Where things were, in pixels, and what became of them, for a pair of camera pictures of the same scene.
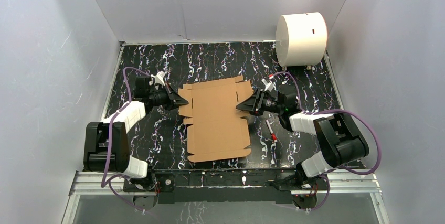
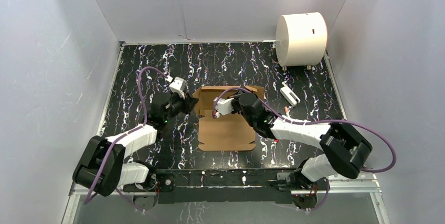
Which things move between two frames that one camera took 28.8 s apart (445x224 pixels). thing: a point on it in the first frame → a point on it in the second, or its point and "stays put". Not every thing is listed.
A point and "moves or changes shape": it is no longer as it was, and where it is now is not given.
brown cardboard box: [216, 130] moves or changes shape
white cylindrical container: [300, 39] stays put
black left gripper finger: [176, 98] → [189, 103]
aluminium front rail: [348, 182] stays put
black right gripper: [254, 104] → [235, 100]
